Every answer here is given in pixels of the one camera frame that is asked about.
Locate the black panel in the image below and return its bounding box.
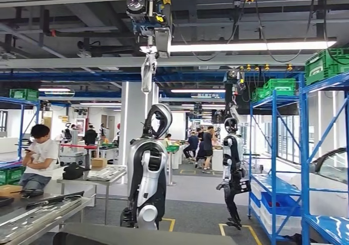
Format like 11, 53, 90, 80
235, 179, 252, 195

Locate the black long trim part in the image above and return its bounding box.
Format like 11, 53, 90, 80
53, 222, 238, 245
26, 190, 85, 211

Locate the blue steel shelf rack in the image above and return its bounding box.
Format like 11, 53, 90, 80
247, 89, 305, 243
0, 96, 41, 186
298, 71, 349, 245

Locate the grey metal workbench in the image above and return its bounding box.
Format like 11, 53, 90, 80
0, 190, 93, 245

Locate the white wrapped hoist hook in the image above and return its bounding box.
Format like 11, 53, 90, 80
140, 53, 159, 94

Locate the silver black humanoid robot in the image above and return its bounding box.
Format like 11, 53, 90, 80
120, 103, 173, 231
216, 117, 252, 231

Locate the overhead hoist trolley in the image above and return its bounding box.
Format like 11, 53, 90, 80
223, 69, 247, 97
126, 0, 173, 59

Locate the silver stamped metal panel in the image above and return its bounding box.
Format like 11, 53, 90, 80
87, 165, 127, 182
0, 196, 88, 243

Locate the small cardboard box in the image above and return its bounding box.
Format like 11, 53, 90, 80
90, 157, 108, 169

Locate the green plastic crate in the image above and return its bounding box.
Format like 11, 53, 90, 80
10, 88, 39, 103
263, 78, 297, 97
305, 48, 349, 86
0, 166, 26, 186
251, 88, 265, 104

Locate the red barrier belt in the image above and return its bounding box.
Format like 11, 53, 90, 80
60, 144, 99, 151

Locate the grey metal table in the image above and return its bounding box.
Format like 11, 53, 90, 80
57, 165, 128, 226

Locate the black bag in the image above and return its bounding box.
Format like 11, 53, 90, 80
62, 163, 86, 181

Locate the blue storage bin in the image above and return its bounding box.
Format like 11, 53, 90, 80
260, 192, 302, 218

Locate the white storage bin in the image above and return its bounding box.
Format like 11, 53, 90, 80
260, 214, 302, 237

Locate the black handheld device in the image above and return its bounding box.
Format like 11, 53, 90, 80
20, 189, 45, 198

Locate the white car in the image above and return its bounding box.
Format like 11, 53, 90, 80
289, 147, 349, 219

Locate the flat cardboard box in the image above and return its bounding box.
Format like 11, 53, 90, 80
0, 184, 23, 199

